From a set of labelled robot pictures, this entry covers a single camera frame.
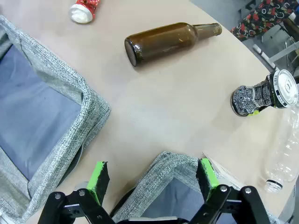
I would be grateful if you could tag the grey fabric basket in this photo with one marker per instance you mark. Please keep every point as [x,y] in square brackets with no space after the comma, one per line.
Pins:
[168,168]
[93,112]

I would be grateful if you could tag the large clear plastic bottle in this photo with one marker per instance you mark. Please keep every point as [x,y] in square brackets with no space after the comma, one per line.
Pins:
[285,158]

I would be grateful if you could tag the crushed red can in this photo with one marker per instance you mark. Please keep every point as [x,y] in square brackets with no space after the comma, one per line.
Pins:
[86,9]

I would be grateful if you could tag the person in floral trousers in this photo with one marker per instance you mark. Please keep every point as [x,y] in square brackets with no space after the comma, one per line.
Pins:
[257,18]

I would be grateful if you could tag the crushed black can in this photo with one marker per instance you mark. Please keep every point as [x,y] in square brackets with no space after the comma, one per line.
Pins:
[261,93]

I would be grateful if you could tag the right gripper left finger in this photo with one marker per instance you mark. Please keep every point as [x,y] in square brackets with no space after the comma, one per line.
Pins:
[100,184]

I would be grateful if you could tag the brown glass bottle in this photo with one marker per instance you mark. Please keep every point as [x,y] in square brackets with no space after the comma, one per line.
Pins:
[163,44]

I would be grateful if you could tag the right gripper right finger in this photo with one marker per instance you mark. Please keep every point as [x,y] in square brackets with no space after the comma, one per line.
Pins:
[205,184]

